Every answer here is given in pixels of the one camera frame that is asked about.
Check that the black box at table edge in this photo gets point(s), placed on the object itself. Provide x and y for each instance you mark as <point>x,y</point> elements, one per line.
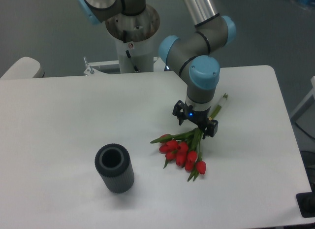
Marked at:
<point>306,203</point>

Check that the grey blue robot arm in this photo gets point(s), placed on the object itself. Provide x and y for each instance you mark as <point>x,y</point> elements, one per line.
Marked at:
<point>189,59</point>

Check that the red tulip bouquet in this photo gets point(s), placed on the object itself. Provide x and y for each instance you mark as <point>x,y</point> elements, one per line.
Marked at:
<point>184,148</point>

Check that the dark grey ribbed vase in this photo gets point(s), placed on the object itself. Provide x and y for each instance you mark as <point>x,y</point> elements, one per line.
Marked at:
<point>113,164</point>

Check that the white furniture at right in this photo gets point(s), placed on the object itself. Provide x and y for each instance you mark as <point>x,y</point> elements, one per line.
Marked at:
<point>304,104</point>

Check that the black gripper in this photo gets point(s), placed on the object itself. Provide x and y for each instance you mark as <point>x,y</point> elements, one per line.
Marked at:
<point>200,118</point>

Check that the white chair armrest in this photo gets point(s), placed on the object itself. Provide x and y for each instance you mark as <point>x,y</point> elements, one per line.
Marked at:
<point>24,68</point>

